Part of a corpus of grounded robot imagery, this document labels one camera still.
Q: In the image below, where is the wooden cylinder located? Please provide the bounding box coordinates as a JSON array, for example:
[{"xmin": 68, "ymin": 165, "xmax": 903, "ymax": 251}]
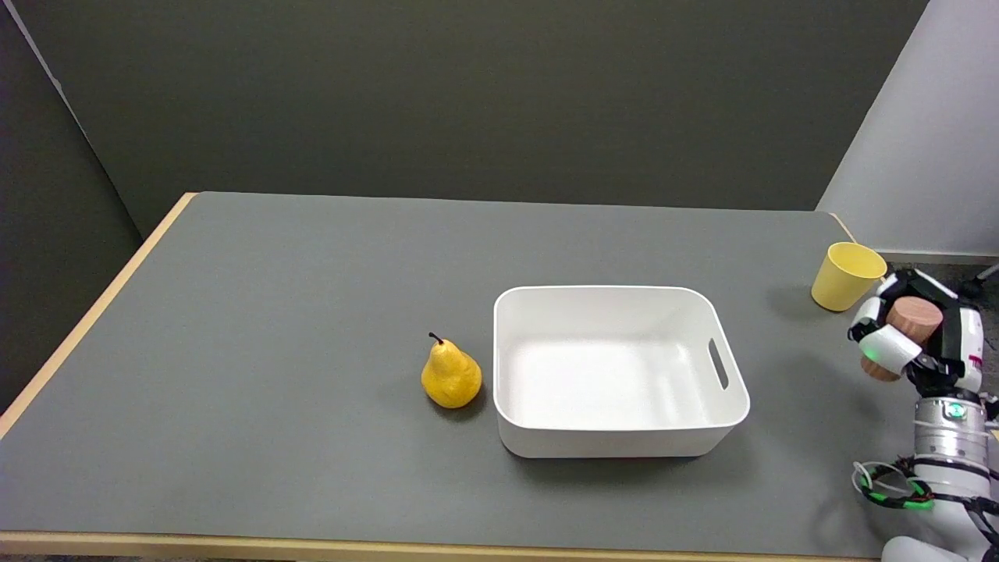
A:
[{"xmin": 860, "ymin": 296, "xmax": 944, "ymax": 382}]

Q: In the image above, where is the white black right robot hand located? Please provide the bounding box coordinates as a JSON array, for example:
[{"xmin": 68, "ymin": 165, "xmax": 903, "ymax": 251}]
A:
[{"xmin": 848, "ymin": 269, "xmax": 987, "ymax": 400}]

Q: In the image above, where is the yellow plastic cup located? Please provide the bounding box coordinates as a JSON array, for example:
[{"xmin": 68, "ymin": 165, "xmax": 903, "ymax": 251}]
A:
[{"xmin": 811, "ymin": 242, "xmax": 888, "ymax": 312}]

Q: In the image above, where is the white plastic bin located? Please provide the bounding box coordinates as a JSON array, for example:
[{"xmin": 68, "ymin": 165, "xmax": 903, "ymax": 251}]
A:
[{"xmin": 492, "ymin": 285, "xmax": 752, "ymax": 459}]

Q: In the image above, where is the yellow pear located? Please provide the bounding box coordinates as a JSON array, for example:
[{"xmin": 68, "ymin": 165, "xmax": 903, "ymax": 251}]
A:
[{"xmin": 421, "ymin": 333, "xmax": 483, "ymax": 409}]

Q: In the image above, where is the black chair base caster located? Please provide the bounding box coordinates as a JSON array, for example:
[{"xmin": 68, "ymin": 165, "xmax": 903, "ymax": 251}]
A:
[{"xmin": 962, "ymin": 263, "xmax": 999, "ymax": 299}]

